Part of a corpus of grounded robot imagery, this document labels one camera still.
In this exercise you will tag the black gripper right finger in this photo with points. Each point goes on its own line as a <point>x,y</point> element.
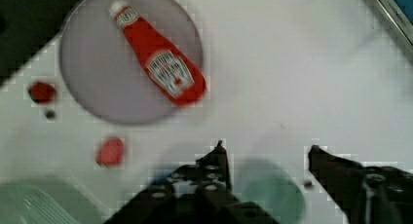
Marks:
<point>366,195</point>

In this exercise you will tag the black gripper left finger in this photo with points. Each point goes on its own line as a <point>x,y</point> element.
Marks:
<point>192,194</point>

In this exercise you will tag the red plush ketchup bottle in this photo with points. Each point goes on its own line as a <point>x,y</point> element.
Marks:
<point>170,70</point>

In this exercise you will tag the grey round plate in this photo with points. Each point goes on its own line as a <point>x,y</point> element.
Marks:
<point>100,69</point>

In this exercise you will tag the green metal mug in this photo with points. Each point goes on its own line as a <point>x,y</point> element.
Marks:
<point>269,186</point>

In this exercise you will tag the red toy strawberry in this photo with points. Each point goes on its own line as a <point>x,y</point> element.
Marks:
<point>111,152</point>

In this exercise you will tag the light green plastic bowl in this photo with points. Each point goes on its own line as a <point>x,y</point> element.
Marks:
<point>45,202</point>

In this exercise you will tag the small red toy fruit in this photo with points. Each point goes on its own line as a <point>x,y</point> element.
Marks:
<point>42,92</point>

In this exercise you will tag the black toaster oven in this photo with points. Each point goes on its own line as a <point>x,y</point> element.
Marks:
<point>396,17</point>

